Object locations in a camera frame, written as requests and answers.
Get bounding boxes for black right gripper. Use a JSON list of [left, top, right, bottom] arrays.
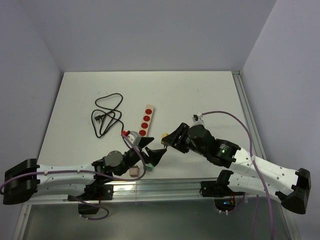
[[162, 122, 208, 157]]

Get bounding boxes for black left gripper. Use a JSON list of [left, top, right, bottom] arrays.
[[116, 136, 167, 176]]

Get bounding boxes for yellow usb charger plug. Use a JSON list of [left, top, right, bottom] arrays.
[[161, 133, 169, 146]]

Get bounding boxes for beige power strip red sockets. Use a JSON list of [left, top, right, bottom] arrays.
[[138, 104, 155, 137]]

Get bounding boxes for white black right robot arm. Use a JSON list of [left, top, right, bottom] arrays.
[[161, 123, 311, 215]]

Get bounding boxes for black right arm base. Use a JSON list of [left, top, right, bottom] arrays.
[[199, 180, 246, 215]]

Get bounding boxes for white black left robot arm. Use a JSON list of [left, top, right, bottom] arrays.
[[0, 137, 167, 205]]

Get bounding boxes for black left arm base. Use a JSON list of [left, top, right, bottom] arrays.
[[67, 184, 114, 221]]

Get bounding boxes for green plug adapter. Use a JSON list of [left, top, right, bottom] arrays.
[[145, 163, 154, 172]]

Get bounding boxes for brown plug adapter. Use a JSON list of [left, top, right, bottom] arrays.
[[129, 165, 140, 178]]

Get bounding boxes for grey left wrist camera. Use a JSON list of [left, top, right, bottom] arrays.
[[121, 130, 142, 146]]

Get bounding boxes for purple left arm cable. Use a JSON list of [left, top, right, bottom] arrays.
[[0, 136, 147, 221]]

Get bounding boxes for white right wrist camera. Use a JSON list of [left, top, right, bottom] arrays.
[[192, 112, 205, 126]]

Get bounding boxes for aluminium rail frame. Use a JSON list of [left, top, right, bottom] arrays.
[[12, 70, 301, 240]]

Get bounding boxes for black power cord with plug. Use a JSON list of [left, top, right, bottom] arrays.
[[90, 93, 126, 139]]

